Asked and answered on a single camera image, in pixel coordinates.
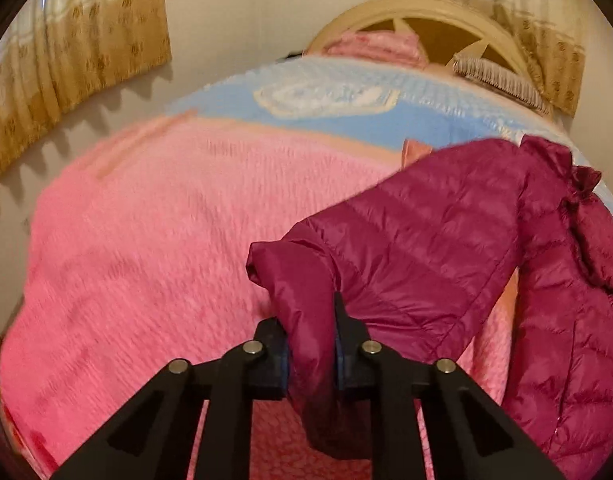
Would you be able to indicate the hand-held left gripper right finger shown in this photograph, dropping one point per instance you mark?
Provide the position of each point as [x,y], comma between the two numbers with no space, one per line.
[342,360]

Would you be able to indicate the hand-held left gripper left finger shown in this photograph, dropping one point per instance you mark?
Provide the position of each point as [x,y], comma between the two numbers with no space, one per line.
[279,362]

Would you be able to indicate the magenta puffer jacket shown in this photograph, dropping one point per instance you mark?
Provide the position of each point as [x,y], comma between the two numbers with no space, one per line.
[436,220]

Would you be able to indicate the pink and blue bedspread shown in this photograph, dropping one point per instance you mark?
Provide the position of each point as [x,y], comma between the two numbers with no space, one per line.
[161,235]

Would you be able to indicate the folded pink floral quilt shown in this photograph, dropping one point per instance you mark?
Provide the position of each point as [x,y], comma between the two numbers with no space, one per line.
[371,45]

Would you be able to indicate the striped pillow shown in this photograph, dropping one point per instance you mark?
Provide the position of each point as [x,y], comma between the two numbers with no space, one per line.
[491,75]

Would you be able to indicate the cream arched headboard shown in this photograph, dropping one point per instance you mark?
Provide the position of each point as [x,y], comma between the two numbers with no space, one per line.
[436,7]

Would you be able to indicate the beige patterned curtain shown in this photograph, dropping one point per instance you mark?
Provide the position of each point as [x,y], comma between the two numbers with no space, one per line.
[536,10]
[86,35]

